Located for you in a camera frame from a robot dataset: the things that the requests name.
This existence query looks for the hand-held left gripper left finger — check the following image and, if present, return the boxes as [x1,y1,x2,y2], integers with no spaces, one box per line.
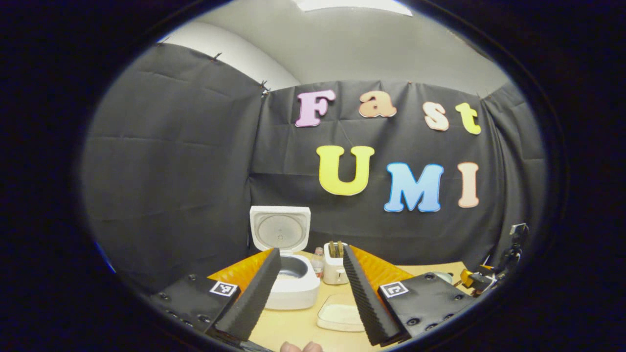
[149,248,283,343]

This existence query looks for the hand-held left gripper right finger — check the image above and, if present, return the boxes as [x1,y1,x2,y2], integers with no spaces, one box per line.
[342,244,477,347]

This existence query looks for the white rice cooker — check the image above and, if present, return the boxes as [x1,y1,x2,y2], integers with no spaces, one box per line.
[249,205,321,310]

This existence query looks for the white toaster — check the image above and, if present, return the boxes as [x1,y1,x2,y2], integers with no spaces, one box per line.
[323,241,351,286]

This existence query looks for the black backdrop cloth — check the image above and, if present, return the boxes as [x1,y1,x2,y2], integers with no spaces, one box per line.
[81,43,548,294]

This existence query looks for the large ceiling light panel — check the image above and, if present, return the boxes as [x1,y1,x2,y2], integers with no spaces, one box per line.
[293,0,413,17]

